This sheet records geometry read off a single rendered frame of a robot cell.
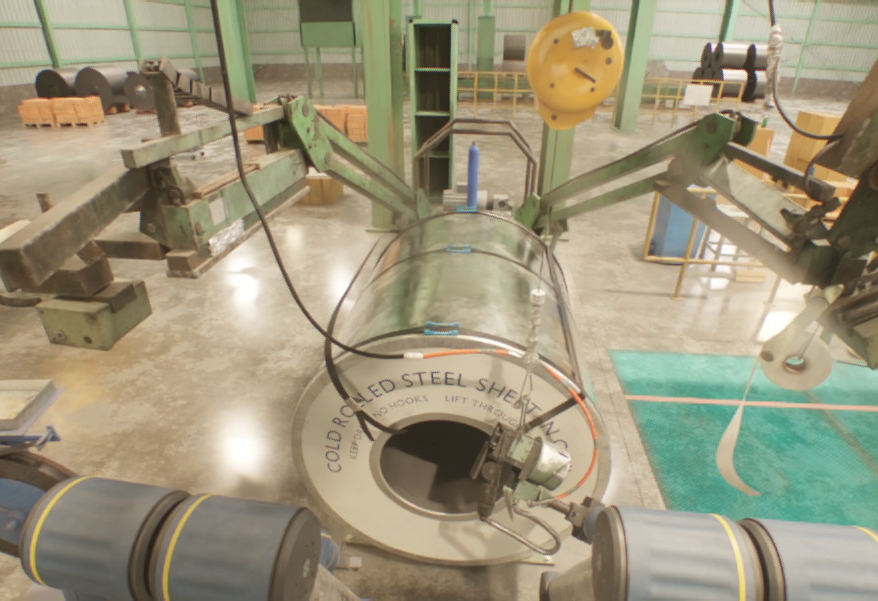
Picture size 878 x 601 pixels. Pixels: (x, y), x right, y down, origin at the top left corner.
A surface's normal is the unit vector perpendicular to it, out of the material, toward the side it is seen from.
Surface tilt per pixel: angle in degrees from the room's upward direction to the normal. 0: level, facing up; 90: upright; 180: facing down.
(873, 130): 90
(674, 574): 39
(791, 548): 5
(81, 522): 24
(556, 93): 90
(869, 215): 90
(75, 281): 90
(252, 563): 34
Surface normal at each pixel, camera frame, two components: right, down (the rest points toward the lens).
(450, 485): -0.03, -0.88
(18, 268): 0.13, 0.53
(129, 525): -0.03, -0.71
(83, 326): -0.11, 0.46
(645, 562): -0.07, -0.55
